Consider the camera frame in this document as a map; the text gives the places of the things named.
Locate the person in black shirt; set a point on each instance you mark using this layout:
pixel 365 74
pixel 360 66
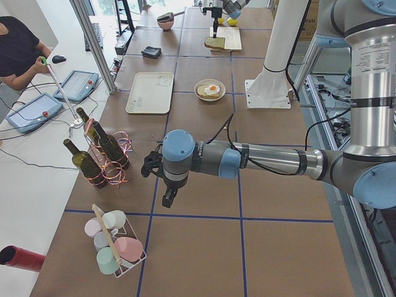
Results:
pixel 21 54

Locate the cream bear tray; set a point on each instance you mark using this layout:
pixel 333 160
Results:
pixel 150 93

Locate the front green wine bottle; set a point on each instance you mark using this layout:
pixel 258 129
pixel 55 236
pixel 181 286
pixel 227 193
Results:
pixel 86 164

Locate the far teach pendant tablet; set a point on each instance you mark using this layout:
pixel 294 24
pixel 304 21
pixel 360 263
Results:
pixel 79 84

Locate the bread slice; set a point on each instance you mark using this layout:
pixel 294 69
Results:
pixel 200 92
pixel 217 43

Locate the cardboard box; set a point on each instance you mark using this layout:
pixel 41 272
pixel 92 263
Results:
pixel 310 23

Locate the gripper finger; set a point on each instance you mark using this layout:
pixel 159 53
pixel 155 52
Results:
pixel 169 195
pixel 215 28

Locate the black computer mouse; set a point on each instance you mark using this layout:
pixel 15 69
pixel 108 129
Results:
pixel 56 59

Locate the teach pendant tablet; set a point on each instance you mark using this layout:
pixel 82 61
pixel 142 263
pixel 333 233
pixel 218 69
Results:
pixel 34 113
pixel 79 84

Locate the grey cup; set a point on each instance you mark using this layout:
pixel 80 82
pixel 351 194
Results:
pixel 100 241

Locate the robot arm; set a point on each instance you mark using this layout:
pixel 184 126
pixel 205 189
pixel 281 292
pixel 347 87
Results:
pixel 232 8
pixel 366 168

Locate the wooden cutting board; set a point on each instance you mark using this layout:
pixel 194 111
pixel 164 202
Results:
pixel 232 35

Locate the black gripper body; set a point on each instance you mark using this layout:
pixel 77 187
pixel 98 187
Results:
pixel 215 13
pixel 174 183

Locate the middle dark wine bottle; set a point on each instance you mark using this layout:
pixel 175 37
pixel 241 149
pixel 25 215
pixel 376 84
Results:
pixel 111 147

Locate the red cylinder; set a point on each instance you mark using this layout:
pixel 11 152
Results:
pixel 20 258

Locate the copper wire bottle rack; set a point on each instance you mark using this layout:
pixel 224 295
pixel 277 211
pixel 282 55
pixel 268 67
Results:
pixel 113 171

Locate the salmon pink cup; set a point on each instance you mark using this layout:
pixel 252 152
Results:
pixel 129 249

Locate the near teach pendant tablet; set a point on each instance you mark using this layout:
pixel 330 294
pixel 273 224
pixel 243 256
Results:
pixel 34 113

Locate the white round plate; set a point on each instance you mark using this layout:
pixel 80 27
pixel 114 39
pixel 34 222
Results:
pixel 210 81

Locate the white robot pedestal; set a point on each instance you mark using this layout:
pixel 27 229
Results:
pixel 269 89

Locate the rear green wine bottle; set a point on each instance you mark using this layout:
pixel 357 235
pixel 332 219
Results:
pixel 85 119

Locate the aluminium frame post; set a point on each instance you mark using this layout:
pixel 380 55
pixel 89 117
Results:
pixel 82 16

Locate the grey folded cloth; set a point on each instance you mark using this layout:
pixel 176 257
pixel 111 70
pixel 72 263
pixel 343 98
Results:
pixel 151 52

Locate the white wire cup rack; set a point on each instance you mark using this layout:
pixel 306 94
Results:
pixel 112 235

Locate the mint green cup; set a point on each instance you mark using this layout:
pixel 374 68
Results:
pixel 106 261

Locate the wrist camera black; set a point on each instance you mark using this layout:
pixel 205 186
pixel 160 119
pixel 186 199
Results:
pixel 206 10
pixel 153 165

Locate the pink bowl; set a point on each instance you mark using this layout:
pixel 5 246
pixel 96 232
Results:
pixel 166 21

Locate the right yellow lemon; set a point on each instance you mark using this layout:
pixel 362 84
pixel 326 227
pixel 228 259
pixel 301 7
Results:
pixel 232 22

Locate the green wine bottle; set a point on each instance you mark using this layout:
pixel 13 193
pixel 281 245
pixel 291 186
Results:
pixel 86 164
pixel 85 119

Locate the lilac pink cup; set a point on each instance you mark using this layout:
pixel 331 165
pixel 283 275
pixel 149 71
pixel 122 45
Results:
pixel 92 227

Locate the fried egg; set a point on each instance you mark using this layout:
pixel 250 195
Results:
pixel 212 90

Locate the white cup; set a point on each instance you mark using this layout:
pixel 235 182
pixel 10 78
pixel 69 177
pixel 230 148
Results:
pixel 114 219

